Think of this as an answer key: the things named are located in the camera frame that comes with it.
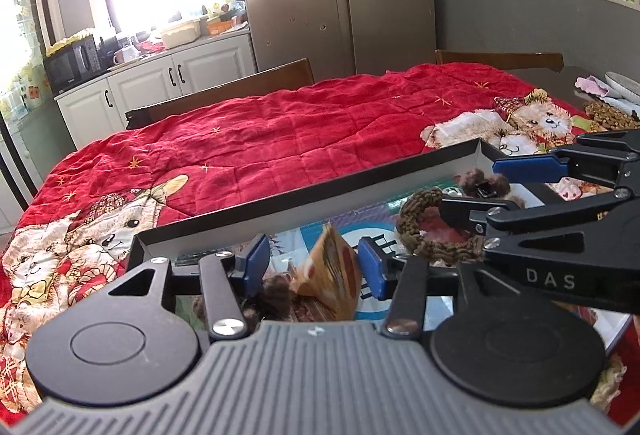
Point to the white storage box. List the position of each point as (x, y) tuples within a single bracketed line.
[(180, 35)]

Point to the black rimmed shallow tray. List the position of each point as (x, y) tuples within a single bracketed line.
[(350, 187)]

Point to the dark brown fuzzy ball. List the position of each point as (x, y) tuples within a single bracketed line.
[(470, 179)]

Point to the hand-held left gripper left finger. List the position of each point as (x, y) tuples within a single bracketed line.
[(257, 260)]

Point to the black kettle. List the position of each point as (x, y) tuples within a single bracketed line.
[(107, 50)]

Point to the white plate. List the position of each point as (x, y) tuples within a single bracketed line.
[(625, 85)]

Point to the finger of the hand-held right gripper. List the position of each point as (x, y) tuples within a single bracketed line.
[(462, 212), (525, 168)]

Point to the orange box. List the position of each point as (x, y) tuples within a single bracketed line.
[(220, 26)]

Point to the pink crinkled paper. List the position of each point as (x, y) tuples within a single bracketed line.
[(592, 86)]

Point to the red bear printed blanket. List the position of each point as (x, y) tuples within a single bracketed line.
[(300, 125)]

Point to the olive braided scrunchie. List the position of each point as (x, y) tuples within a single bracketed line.
[(415, 210)]

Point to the orange snack packet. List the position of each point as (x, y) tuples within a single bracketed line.
[(330, 270)]

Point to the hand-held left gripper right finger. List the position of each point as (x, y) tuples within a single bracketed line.
[(372, 270)]

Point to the black microwave oven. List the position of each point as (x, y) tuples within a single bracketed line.
[(70, 62)]

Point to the brown wooden chair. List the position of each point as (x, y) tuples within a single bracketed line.
[(500, 59)]

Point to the white kitchen cabinet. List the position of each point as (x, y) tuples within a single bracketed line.
[(210, 65)]

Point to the white mug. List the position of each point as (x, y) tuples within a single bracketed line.
[(125, 55)]

